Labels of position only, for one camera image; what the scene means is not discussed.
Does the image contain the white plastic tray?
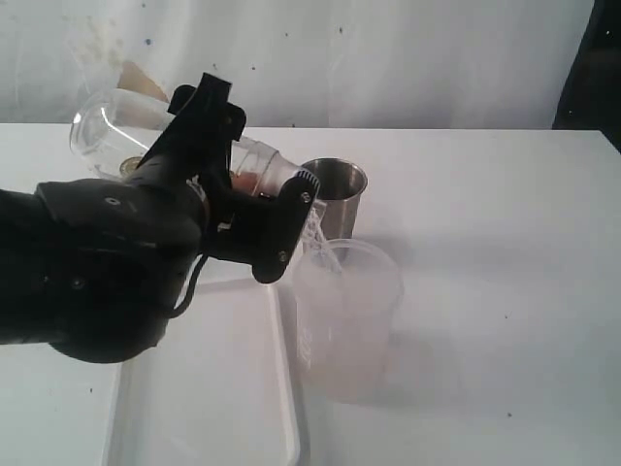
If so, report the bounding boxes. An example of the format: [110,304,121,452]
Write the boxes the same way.
[103,279,301,465]

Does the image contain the stainless steel cup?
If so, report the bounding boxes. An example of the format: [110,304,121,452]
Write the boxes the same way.
[303,158,368,251]

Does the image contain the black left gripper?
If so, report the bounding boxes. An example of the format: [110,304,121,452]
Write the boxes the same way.
[119,73,319,283]

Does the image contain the clear shaker dome lid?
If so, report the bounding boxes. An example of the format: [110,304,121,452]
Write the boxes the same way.
[229,137,302,198]

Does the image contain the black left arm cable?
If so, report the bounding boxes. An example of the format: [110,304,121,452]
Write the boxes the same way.
[167,251,208,319]

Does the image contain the dark object behind table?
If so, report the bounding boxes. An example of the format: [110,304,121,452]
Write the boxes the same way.
[552,0,621,149]

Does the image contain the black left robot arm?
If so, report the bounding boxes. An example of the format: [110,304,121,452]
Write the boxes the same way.
[1,74,320,364]

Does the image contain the clear plastic shaker cup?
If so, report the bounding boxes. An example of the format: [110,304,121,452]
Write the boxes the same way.
[69,88,174,181]

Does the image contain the brown scraps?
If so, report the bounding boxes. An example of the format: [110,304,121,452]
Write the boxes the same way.
[119,156,259,195]

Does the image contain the translucent plastic measuring tub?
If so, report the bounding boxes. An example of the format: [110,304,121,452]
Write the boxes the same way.
[292,239,404,404]

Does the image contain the white stained backdrop sheet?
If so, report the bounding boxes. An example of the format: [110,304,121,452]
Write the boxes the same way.
[1,1,593,128]

